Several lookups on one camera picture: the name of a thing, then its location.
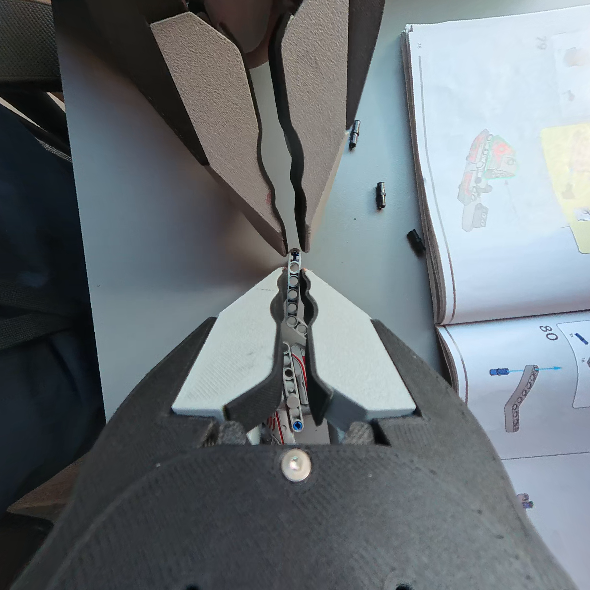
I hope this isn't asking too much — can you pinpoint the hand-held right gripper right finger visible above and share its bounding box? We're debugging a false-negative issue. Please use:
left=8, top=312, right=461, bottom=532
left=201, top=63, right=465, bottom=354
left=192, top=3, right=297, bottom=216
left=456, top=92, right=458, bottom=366
left=301, top=270, right=419, bottom=435

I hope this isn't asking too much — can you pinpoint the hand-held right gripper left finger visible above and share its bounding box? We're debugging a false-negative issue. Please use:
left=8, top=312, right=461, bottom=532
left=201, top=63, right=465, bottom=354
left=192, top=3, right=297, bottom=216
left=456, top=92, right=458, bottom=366
left=171, top=266, right=289, bottom=432

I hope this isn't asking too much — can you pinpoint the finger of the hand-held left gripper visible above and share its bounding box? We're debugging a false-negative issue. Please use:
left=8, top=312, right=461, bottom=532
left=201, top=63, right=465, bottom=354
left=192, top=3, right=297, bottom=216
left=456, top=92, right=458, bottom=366
left=269, top=0, right=350, bottom=253
left=150, top=12, right=289, bottom=257

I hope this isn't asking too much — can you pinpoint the grey lego beam assembly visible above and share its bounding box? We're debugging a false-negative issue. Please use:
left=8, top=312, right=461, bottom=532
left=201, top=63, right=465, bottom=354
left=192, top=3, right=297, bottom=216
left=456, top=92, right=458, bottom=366
left=260, top=249, right=330, bottom=445

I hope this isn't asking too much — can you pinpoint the lego instruction booklet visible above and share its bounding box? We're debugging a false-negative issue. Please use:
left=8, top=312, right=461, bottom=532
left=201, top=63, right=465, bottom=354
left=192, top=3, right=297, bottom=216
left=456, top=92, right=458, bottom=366
left=400, top=22, right=590, bottom=590

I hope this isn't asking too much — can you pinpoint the black mesh chair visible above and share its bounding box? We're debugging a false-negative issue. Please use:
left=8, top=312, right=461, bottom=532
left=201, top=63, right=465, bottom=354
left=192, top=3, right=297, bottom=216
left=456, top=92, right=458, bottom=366
left=0, top=0, right=63, bottom=93

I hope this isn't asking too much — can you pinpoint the person's leg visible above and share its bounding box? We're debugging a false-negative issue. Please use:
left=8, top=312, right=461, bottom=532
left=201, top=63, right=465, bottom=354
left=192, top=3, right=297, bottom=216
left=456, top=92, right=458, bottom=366
left=0, top=101, right=107, bottom=503

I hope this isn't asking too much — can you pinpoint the black strap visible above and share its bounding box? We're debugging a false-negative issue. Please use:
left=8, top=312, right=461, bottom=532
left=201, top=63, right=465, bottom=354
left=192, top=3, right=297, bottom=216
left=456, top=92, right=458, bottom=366
left=0, top=277, right=100, bottom=351

